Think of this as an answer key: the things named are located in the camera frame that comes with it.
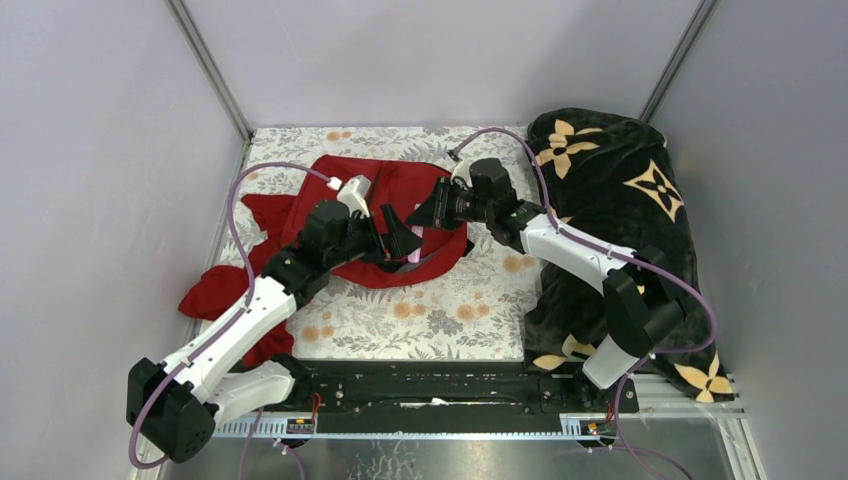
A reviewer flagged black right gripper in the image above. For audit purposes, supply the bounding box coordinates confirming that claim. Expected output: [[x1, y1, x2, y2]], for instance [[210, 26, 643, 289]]
[[406, 176, 494, 232]]

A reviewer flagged pink marker pen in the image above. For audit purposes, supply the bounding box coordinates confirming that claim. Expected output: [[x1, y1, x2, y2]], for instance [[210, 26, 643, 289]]
[[407, 225, 425, 264]]

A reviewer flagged red student backpack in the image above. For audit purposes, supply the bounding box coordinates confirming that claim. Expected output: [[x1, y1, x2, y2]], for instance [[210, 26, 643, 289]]
[[281, 153, 476, 290]]

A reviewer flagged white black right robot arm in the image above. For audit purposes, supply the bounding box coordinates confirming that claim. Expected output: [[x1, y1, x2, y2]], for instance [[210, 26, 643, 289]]
[[407, 158, 686, 412]]

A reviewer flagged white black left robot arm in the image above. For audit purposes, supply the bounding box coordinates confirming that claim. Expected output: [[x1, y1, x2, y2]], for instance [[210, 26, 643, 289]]
[[126, 200, 424, 469]]

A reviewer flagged floral patterned table mat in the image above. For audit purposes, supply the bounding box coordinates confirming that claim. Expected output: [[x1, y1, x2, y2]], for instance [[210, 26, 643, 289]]
[[211, 126, 540, 361]]

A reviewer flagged black blanket with tan flowers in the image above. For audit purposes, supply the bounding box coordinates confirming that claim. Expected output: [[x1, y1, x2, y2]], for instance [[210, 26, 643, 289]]
[[524, 107, 735, 403]]

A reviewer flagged red cloth garment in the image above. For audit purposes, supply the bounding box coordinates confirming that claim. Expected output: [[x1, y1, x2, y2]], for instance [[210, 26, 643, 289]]
[[177, 191, 327, 368]]

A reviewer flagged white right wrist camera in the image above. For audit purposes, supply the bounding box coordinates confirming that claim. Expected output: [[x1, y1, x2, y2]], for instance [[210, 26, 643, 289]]
[[450, 159, 474, 188]]

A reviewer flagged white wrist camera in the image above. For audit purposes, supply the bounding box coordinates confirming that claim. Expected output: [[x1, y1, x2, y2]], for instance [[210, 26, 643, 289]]
[[326, 175, 372, 218], [450, 159, 474, 188]]

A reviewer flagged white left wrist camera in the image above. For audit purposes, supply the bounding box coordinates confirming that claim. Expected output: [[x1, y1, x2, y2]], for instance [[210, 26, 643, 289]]
[[326, 175, 372, 218]]

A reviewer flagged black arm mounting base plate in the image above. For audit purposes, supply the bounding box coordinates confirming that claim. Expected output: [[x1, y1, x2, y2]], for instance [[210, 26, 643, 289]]
[[266, 360, 640, 436]]

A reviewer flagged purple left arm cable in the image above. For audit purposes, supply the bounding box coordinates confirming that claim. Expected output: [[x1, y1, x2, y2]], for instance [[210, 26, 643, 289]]
[[128, 162, 339, 480]]

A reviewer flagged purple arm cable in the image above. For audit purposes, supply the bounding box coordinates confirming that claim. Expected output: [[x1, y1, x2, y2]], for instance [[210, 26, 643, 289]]
[[128, 162, 339, 480], [447, 127, 720, 480]]

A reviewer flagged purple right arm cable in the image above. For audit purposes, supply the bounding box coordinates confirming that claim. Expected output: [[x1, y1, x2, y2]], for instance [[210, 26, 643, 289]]
[[447, 127, 720, 480]]

